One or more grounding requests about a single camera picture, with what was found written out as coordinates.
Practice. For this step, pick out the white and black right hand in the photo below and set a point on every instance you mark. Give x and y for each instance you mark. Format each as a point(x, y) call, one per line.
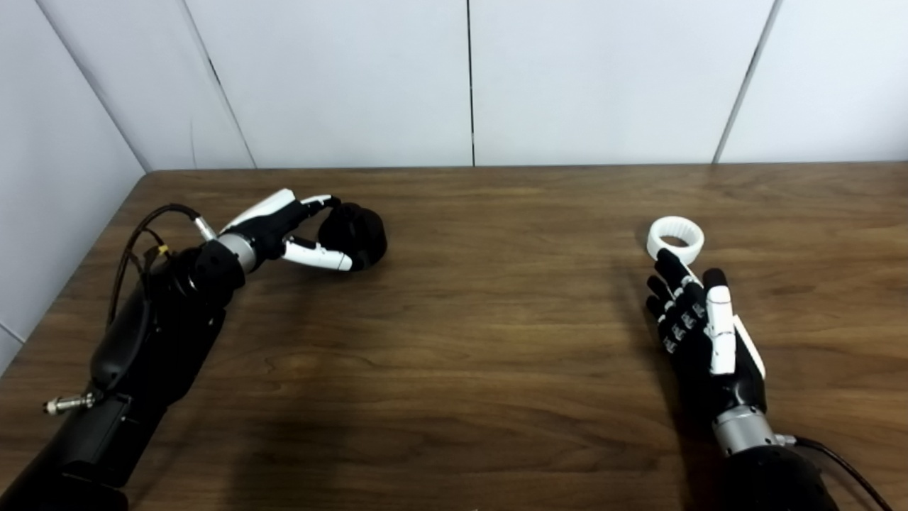
point(720, 333)

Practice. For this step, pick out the white and black left hand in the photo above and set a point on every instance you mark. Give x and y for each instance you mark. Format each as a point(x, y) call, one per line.
point(266, 227)

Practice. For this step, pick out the round black part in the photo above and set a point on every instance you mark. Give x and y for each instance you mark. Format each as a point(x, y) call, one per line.
point(358, 238)

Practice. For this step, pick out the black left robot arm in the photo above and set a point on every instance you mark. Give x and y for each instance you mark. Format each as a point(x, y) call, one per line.
point(156, 341)

